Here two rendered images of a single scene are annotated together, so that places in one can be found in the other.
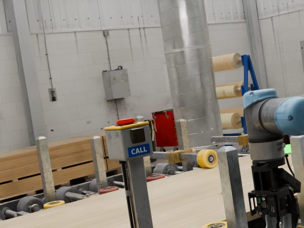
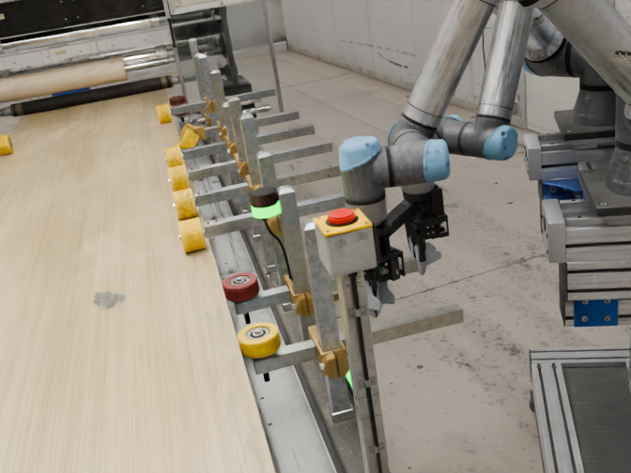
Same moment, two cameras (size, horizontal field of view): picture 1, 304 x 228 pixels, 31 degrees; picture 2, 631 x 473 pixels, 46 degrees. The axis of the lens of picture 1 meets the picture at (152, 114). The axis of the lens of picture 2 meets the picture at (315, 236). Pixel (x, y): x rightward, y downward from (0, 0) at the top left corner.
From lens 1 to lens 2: 1.29 m
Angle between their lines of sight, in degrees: 67
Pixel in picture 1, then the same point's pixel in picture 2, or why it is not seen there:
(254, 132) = (373, 191)
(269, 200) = (393, 263)
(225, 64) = not seen: outside the picture
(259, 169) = (385, 233)
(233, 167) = not seen: hidden behind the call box
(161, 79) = not seen: outside the picture
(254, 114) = (378, 169)
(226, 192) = (320, 277)
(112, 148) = (345, 259)
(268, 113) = (407, 164)
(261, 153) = (380, 213)
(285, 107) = (438, 153)
